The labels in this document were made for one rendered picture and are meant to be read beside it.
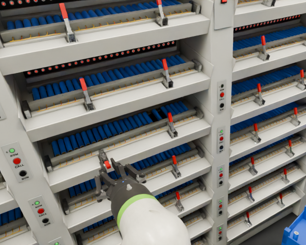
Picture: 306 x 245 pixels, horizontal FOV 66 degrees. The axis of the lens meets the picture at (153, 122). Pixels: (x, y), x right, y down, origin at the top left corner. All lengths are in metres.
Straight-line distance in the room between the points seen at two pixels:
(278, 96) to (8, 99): 1.04
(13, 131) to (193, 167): 0.67
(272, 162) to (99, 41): 1.08
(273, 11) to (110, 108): 0.68
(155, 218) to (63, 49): 0.46
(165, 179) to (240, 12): 0.66
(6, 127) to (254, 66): 0.85
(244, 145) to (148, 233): 0.85
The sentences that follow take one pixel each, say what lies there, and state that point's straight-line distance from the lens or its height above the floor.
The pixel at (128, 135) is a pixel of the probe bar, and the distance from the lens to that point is 0.84.
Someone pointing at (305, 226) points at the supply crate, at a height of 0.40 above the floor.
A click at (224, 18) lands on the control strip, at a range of 0.85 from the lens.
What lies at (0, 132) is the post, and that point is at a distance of 0.71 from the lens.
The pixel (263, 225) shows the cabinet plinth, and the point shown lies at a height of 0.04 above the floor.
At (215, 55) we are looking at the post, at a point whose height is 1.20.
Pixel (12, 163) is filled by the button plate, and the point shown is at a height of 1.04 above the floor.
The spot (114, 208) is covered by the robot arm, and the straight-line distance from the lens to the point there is 0.50.
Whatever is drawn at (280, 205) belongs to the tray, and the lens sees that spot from 1.72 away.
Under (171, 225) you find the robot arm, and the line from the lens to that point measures 0.40.
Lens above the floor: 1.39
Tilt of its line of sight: 27 degrees down
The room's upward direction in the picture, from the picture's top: 8 degrees counter-clockwise
